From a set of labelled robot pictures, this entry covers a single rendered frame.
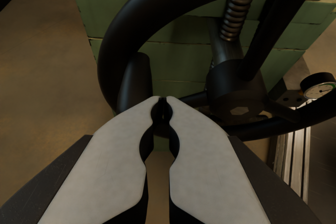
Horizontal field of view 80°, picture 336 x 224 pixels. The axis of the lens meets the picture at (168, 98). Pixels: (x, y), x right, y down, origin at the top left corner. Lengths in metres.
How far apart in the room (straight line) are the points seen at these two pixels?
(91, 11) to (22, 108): 0.99
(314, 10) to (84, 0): 0.31
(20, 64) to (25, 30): 0.31
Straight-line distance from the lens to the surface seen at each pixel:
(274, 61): 0.50
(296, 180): 0.94
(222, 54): 0.24
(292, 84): 0.57
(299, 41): 0.48
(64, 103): 1.23
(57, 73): 1.37
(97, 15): 0.39
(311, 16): 0.30
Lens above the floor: 0.99
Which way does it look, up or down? 58 degrees down
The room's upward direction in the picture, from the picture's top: 8 degrees clockwise
